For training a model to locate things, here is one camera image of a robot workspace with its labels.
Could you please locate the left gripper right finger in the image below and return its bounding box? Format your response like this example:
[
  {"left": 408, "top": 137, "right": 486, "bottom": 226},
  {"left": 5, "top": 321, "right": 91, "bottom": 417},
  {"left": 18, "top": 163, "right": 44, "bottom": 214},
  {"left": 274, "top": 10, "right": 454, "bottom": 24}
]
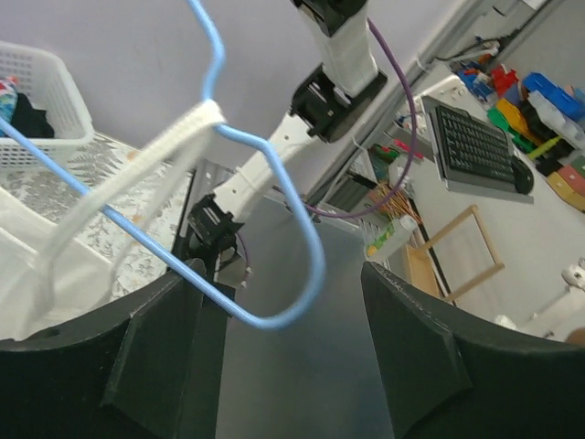
[{"left": 361, "top": 262, "right": 584, "bottom": 438}]

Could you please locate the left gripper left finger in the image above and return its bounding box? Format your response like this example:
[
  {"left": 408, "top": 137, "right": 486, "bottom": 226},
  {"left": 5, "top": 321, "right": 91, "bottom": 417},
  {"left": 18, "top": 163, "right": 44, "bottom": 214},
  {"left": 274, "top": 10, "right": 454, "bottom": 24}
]
[{"left": 1, "top": 273, "right": 228, "bottom": 438}]

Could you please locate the white tank top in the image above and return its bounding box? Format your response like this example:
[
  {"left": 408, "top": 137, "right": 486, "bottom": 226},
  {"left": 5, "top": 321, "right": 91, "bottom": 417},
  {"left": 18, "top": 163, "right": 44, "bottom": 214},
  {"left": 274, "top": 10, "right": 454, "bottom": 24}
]
[{"left": 1, "top": 100, "right": 225, "bottom": 340}]

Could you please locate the light blue wire hanger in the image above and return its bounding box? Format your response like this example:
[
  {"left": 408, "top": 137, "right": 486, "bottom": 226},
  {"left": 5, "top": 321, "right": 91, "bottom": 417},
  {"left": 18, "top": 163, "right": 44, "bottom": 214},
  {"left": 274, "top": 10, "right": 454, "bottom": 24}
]
[{"left": 1, "top": 1, "right": 326, "bottom": 330}]

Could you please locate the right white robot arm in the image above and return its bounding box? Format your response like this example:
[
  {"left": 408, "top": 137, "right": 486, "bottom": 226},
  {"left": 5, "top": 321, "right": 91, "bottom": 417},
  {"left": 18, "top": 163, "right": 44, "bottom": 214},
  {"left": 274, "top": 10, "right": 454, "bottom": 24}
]
[{"left": 173, "top": 1, "right": 387, "bottom": 257}]

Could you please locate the black keyboard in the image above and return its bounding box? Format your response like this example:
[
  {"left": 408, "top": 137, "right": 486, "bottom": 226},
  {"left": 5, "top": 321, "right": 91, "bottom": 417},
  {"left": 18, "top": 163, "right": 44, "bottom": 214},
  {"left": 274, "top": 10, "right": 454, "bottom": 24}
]
[{"left": 431, "top": 104, "right": 515, "bottom": 184}]

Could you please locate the black cloth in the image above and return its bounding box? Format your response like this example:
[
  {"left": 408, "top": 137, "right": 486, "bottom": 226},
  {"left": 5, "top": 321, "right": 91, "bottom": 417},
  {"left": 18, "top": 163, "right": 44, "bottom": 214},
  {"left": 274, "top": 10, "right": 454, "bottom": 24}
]
[{"left": 11, "top": 92, "right": 55, "bottom": 139}]

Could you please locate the white lattice basket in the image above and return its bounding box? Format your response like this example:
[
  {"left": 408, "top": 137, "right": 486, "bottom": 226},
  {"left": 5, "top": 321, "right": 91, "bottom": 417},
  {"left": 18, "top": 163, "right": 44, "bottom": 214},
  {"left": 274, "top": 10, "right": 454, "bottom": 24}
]
[{"left": 1, "top": 41, "right": 94, "bottom": 166}]

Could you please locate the blue floral cloth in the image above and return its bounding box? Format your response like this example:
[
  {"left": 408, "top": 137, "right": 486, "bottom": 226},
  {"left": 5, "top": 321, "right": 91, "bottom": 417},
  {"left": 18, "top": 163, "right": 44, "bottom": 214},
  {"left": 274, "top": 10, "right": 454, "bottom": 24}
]
[{"left": 0, "top": 76, "right": 18, "bottom": 123}]

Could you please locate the wooden frame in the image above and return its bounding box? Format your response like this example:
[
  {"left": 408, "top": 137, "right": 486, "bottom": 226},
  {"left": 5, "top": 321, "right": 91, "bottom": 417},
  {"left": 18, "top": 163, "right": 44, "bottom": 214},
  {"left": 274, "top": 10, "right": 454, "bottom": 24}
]
[{"left": 404, "top": 204, "right": 505, "bottom": 304}]

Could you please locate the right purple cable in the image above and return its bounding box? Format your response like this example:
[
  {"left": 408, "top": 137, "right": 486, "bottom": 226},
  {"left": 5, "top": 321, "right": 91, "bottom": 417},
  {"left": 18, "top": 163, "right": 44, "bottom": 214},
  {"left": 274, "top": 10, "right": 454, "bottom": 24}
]
[{"left": 237, "top": 17, "right": 419, "bottom": 289}]

